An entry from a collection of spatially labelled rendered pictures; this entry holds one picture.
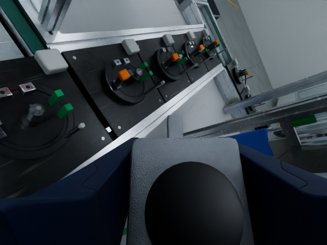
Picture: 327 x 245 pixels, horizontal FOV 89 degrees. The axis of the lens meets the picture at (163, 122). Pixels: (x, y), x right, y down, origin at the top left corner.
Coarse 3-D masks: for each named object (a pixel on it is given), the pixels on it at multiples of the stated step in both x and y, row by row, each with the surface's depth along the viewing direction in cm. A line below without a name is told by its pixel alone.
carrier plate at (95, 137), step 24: (0, 72) 30; (24, 72) 32; (72, 96) 37; (96, 120) 40; (72, 144) 35; (96, 144) 38; (0, 168) 26; (24, 168) 28; (48, 168) 31; (72, 168) 34; (0, 192) 26; (24, 192) 28
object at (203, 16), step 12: (192, 0) 111; (204, 0) 130; (192, 12) 113; (204, 12) 132; (192, 24) 117; (204, 24) 117; (216, 24) 134; (216, 36) 135; (216, 48) 123; (228, 48) 141; (228, 60) 139; (228, 84) 123; (228, 96) 127; (240, 132) 135
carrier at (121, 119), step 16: (96, 48) 45; (112, 48) 49; (128, 48) 52; (80, 64) 41; (96, 64) 44; (112, 64) 45; (128, 64) 50; (144, 64) 47; (80, 80) 40; (96, 80) 43; (112, 80) 44; (128, 80) 46; (144, 80) 51; (96, 96) 42; (112, 96) 44; (128, 96) 46; (144, 96) 51; (160, 96) 59; (112, 112) 44; (128, 112) 47; (144, 112) 51; (112, 128) 42; (128, 128) 46
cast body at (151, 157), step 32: (160, 160) 6; (192, 160) 6; (224, 160) 6; (160, 192) 5; (192, 192) 5; (224, 192) 5; (128, 224) 6; (160, 224) 5; (192, 224) 5; (224, 224) 5
